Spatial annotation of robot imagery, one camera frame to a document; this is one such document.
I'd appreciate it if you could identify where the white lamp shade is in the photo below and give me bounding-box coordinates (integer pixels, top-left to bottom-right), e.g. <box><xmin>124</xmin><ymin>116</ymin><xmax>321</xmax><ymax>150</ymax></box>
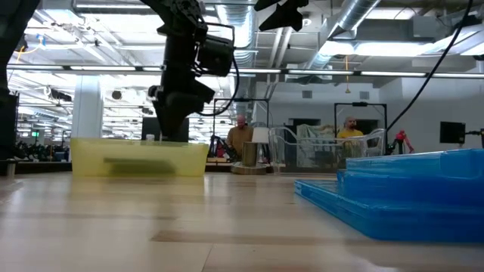
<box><xmin>251</xmin><ymin>126</ymin><xmax>271</xmax><ymax>144</ymax></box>

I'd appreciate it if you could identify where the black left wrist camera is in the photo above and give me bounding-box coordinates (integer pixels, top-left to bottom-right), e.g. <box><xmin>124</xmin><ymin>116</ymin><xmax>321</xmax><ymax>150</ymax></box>
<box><xmin>195</xmin><ymin>33</ymin><xmax>235</xmax><ymax>78</ymax></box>

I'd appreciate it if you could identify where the yellow translucent plastic bin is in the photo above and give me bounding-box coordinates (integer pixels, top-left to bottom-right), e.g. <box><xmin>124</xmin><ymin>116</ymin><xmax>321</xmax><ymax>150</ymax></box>
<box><xmin>70</xmin><ymin>138</ymin><xmax>209</xmax><ymax>178</ymax></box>

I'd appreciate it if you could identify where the gold cylinder stand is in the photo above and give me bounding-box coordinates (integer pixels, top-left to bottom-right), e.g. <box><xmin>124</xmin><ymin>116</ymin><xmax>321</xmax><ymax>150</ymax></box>
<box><xmin>231</xmin><ymin>141</ymin><xmax>268</xmax><ymax>175</ymax></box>

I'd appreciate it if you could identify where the black left wrist camera cable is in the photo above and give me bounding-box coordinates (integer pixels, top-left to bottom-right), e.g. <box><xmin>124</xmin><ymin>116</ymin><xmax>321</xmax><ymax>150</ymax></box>
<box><xmin>196</xmin><ymin>21</ymin><xmax>241</xmax><ymax>116</ymax></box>

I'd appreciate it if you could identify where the small black monitor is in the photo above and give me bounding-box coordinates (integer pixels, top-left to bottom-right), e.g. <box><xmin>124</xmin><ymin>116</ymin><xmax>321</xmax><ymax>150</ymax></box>
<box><xmin>439</xmin><ymin>121</ymin><xmax>467</xmax><ymax>144</ymax></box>

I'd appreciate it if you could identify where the ceiling light strip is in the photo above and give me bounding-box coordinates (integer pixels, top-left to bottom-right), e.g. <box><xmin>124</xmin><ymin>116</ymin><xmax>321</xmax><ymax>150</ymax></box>
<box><xmin>433</xmin><ymin>73</ymin><xmax>484</xmax><ymax>79</ymax></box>
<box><xmin>70</xmin><ymin>66</ymin><xmax>137</xmax><ymax>72</ymax></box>
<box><xmin>236</xmin><ymin>67</ymin><xmax>283</xmax><ymax>74</ymax></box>
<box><xmin>7</xmin><ymin>64</ymin><xmax>64</xmax><ymax>71</ymax></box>
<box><xmin>287</xmin><ymin>70</ymin><xmax>355</xmax><ymax>76</ymax></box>
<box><xmin>361</xmin><ymin>70</ymin><xmax>427</xmax><ymax>77</ymax></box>

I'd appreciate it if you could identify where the black table edge rail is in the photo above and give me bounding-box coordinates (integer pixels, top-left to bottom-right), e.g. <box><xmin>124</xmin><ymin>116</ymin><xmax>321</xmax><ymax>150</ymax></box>
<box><xmin>14</xmin><ymin>161</ymin><xmax>73</xmax><ymax>175</ymax></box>

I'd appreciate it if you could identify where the red desk lamp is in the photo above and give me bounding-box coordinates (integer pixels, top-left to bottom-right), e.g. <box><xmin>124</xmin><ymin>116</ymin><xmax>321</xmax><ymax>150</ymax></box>
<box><xmin>386</xmin><ymin>129</ymin><xmax>415</xmax><ymax>155</ymax></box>

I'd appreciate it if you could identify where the red black equipment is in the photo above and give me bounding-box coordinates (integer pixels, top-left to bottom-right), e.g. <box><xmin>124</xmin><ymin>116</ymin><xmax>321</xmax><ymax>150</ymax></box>
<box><xmin>208</xmin><ymin>134</ymin><xmax>231</xmax><ymax>159</ymax></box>

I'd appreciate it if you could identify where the wide silver ventilation duct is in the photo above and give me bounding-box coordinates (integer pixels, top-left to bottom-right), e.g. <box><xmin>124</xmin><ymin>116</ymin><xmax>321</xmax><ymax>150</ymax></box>
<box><xmin>302</xmin><ymin>0</ymin><xmax>383</xmax><ymax>73</ymax></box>

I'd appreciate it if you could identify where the yellow hanging pendant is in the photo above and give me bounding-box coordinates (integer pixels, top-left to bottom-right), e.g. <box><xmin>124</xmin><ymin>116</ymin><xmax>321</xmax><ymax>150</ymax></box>
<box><xmin>343</xmin><ymin>55</ymin><xmax>352</xmax><ymax>94</ymax></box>

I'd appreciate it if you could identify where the black metal frame station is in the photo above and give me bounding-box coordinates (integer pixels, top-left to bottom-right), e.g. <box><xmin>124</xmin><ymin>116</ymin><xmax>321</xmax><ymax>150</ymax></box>
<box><xmin>213</xmin><ymin>97</ymin><xmax>271</xmax><ymax>159</ymax></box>
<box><xmin>334</xmin><ymin>100</ymin><xmax>388</xmax><ymax>131</ymax></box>

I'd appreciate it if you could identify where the clear plastic bin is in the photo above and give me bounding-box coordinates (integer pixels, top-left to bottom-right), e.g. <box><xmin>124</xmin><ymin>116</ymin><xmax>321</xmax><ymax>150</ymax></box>
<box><xmin>268</xmin><ymin>126</ymin><xmax>387</xmax><ymax>175</ymax></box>

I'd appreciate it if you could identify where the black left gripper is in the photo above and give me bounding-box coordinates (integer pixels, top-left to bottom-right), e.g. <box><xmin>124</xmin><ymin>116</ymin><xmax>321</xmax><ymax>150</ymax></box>
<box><xmin>147</xmin><ymin>36</ymin><xmax>216</xmax><ymax>143</ymax></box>

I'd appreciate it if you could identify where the white column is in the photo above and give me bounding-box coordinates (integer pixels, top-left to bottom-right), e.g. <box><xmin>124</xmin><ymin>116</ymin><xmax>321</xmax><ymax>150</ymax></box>
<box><xmin>70</xmin><ymin>74</ymin><xmax>104</xmax><ymax>139</ymax></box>

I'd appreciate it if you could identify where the blue plastic jewel case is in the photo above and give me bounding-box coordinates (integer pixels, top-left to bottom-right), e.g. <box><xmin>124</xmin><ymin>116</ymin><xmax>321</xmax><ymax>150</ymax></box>
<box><xmin>293</xmin><ymin>178</ymin><xmax>484</xmax><ymax>243</ymax></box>
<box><xmin>345</xmin><ymin>148</ymin><xmax>484</xmax><ymax>181</ymax></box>
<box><xmin>336</xmin><ymin>168</ymin><xmax>484</xmax><ymax>208</ymax></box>

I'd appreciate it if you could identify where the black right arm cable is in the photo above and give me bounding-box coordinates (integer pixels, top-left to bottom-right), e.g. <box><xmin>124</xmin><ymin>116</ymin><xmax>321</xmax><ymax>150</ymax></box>
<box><xmin>384</xmin><ymin>0</ymin><xmax>474</xmax><ymax>133</ymax></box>

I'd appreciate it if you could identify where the white crumpled sheet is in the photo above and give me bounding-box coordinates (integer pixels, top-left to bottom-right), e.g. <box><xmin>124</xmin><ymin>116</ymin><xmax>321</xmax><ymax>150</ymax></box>
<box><xmin>296</xmin><ymin>123</ymin><xmax>337</xmax><ymax>148</ymax></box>

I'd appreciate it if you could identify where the person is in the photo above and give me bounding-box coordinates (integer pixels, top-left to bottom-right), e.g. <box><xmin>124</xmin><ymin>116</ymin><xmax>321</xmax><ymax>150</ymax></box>
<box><xmin>336</xmin><ymin>116</ymin><xmax>366</xmax><ymax>152</ymax></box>
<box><xmin>225</xmin><ymin>114</ymin><xmax>255</xmax><ymax>162</ymax></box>

